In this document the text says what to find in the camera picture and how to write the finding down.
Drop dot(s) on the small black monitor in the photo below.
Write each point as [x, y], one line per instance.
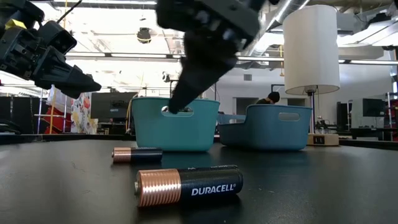
[373, 107]

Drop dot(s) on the blue plastic bin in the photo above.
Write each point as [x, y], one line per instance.
[264, 133]

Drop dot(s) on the white metal rack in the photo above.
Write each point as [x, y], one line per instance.
[39, 109]

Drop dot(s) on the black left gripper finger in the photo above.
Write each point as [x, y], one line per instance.
[65, 77]
[74, 95]

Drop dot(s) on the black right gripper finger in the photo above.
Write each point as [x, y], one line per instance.
[202, 68]

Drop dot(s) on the Duracell AA battery copper black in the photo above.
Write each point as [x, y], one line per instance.
[158, 186]
[136, 155]

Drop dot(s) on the overhead light bar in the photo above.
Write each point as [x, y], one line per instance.
[140, 56]

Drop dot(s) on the black cabinet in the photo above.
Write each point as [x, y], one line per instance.
[18, 115]

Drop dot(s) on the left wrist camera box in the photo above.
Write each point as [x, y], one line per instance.
[57, 37]

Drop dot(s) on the large black monitor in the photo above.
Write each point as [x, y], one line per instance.
[113, 105]

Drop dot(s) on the red object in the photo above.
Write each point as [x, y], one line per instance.
[59, 123]

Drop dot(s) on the teal plastic bin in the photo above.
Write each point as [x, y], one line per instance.
[174, 133]

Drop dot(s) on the person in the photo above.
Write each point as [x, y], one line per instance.
[273, 97]

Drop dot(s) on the yellow pole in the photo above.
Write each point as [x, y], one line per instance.
[54, 105]

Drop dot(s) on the white shade table lamp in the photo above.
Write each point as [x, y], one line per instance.
[311, 46]

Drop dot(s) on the smooth silver ceiling duct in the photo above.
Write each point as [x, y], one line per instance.
[280, 15]

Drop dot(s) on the floral printed banner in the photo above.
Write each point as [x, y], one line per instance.
[81, 112]

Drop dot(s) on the black ceiling dome fixture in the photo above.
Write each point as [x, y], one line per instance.
[144, 35]

